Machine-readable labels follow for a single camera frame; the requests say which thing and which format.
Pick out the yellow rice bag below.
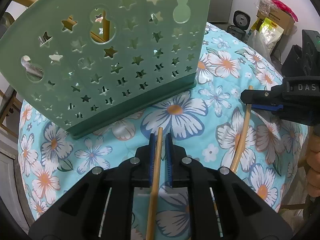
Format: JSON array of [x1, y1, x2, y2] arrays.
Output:
[[259, 17, 285, 53]]

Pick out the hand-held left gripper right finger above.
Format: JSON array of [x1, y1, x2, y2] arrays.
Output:
[[165, 133, 293, 240]]

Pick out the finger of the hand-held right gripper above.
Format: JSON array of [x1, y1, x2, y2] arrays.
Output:
[[251, 102, 284, 112], [240, 85, 284, 105]]

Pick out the green plastic utensil holder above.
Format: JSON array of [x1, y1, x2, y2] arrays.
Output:
[[0, 0, 213, 140]]

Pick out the white door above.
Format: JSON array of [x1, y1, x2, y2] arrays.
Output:
[[0, 150, 28, 230]]

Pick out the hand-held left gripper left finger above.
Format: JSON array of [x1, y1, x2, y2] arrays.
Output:
[[29, 133, 157, 240]]

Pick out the black rice cooker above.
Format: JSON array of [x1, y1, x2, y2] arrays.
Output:
[[226, 10, 251, 38]]

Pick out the blue floral blanket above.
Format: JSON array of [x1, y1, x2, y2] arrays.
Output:
[[19, 21, 310, 240]]

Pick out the pink crumpled bag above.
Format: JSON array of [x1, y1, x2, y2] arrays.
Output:
[[271, 0, 298, 22]]

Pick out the silver fridge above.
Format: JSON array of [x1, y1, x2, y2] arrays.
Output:
[[207, 0, 235, 23]]

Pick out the wooden chair with dark seat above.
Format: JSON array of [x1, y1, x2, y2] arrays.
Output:
[[0, 85, 23, 137]]

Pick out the black bin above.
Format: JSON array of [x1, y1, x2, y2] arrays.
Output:
[[282, 44, 304, 73]]

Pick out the brown cardboard box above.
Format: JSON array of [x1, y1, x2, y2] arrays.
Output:
[[255, 0, 296, 36]]

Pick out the person's right hand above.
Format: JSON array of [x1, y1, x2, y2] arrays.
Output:
[[306, 150, 320, 198]]

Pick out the black box with green light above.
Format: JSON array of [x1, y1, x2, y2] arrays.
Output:
[[301, 29, 320, 77]]

